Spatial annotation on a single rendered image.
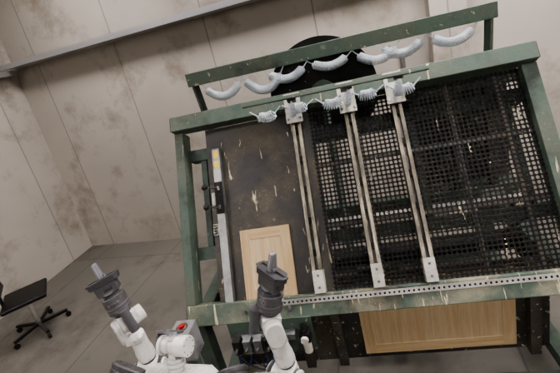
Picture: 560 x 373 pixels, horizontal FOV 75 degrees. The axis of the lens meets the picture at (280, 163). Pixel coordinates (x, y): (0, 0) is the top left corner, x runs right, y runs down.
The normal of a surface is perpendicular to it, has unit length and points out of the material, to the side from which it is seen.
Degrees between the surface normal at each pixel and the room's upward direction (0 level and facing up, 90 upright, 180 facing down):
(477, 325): 90
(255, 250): 60
